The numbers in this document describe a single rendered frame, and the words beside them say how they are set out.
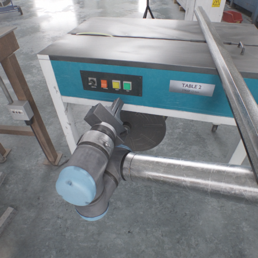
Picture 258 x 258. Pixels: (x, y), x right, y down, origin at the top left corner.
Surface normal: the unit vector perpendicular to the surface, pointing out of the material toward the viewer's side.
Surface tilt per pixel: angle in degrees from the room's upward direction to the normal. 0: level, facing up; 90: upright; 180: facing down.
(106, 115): 50
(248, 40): 0
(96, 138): 15
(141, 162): 25
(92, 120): 90
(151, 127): 90
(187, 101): 90
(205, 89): 90
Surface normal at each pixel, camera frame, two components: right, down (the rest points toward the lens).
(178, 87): -0.26, 0.66
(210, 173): -0.43, -0.57
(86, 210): 0.04, 0.68
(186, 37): -0.03, -0.73
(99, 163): 0.80, -0.27
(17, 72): 0.99, 0.07
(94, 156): 0.52, -0.52
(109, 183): 0.63, -0.29
